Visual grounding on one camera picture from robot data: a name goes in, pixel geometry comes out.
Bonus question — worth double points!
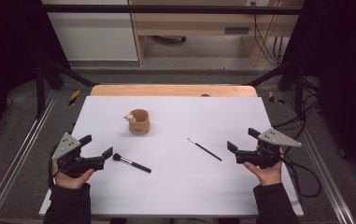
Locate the black floor cables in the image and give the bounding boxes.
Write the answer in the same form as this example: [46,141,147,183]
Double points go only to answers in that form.
[271,76,322,155]

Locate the tan holder with bear figure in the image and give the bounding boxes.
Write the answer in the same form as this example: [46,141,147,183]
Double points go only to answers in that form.
[123,108,151,135]

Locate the white cabinet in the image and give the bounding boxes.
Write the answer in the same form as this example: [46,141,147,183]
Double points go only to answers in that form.
[40,0,139,62]

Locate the white table sheet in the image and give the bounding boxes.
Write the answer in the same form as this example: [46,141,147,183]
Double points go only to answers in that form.
[38,95,305,217]

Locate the light wooden desk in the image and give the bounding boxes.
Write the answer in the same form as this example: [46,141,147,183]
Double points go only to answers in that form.
[128,0,305,67]

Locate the black hanging cables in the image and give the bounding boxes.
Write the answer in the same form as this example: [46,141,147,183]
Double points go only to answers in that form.
[250,1,285,66]

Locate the thin black makeup brush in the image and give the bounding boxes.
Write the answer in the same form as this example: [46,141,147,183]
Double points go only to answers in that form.
[187,137,223,162]

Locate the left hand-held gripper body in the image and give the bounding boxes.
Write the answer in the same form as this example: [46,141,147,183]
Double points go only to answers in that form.
[51,133,106,179]

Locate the chair base with caster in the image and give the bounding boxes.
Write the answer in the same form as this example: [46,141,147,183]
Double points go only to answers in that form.
[151,35,188,44]

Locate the black fluffy makeup brush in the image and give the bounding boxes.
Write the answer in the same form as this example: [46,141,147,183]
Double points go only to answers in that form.
[112,152,152,174]

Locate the person's left hand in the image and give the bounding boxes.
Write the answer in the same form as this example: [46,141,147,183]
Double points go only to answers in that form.
[51,160,95,190]

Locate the right hand-held gripper cable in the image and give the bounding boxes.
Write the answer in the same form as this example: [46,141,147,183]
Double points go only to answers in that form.
[279,153,322,199]

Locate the person's right hand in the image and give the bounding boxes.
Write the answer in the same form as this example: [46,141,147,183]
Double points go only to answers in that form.
[243,147,284,187]

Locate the black horizontal bar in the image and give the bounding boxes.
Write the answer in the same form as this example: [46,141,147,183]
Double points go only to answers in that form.
[41,4,303,15]

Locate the black metal stand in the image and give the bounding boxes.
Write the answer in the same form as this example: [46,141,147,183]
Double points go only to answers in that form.
[244,60,306,120]
[35,58,99,119]

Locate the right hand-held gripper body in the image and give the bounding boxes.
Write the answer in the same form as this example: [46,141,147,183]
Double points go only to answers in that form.
[235,128,303,170]

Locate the black curtain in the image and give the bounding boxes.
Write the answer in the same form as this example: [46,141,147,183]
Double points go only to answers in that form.
[282,0,356,189]
[0,0,71,152]

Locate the aluminium rail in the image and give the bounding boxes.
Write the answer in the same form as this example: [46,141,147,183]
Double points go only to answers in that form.
[281,91,356,224]
[0,89,59,224]

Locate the yellow black tape strip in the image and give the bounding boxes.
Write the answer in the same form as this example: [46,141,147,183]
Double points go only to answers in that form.
[68,89,82,106]
[267,91,286,105]

